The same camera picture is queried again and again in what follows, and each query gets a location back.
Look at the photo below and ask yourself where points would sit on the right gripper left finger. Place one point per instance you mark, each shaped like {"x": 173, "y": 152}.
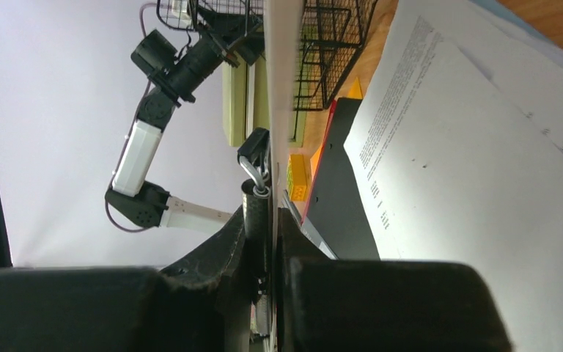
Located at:
{"x": 199, "y": 303}

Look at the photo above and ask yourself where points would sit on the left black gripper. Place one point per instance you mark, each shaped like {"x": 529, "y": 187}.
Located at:
{"x": 240, "y": 37}

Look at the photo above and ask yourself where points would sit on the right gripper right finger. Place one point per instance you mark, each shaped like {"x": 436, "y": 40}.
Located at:
{"x": 372, "y": 305}

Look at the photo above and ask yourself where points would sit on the green drawer cabinet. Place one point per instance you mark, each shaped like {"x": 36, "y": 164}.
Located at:
{"x": 245, "y": 100}

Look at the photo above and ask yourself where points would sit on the black wire mesh basket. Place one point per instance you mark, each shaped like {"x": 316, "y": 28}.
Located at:
{"x": 333, "y": 34}

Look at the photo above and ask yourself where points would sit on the papers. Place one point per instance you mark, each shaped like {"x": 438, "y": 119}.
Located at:
{"x": 457, "y": 150}

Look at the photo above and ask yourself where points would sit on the white clipboard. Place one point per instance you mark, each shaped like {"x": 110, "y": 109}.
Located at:
{"x": 266, "y": 214}

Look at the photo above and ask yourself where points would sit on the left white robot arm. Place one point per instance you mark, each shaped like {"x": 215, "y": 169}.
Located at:
{"x": 175, "y": 77}

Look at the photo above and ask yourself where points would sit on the black clip file folder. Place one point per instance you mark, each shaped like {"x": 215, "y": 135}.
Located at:
{"x": 336, "y": 222}

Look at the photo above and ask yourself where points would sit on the red folder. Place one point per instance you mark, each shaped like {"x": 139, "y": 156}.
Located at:
{"x": 312, "y": 182}

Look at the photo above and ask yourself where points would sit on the yellow grid box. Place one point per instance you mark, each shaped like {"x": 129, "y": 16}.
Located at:
{"x": 299, "y": 177}

